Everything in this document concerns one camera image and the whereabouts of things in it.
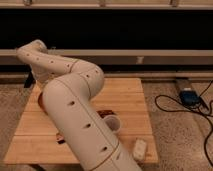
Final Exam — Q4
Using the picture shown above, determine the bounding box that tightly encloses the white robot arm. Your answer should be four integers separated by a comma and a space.
17, 40, 142, 171

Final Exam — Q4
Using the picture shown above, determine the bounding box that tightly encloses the orange ceramic bowl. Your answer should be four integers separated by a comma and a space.
38, 93, 45, 111

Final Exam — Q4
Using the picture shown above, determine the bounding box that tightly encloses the red brown snack packet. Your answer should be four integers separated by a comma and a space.
97, 110, 116, 118

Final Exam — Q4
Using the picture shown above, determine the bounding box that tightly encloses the white paper cup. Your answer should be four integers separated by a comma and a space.
104, 115, 121, 133

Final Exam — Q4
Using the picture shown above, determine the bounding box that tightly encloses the brown snack box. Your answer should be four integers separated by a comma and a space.
56, 133, 65, 144

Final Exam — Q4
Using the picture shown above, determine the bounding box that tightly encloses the blue power adapter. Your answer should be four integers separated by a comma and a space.
179, 90, 200, 106

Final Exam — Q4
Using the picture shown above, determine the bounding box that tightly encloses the black cable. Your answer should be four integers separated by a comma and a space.
153, 79, 213, 168

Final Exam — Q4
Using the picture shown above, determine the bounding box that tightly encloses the grey metal rail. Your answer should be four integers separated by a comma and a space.
0, 49, 213, 66

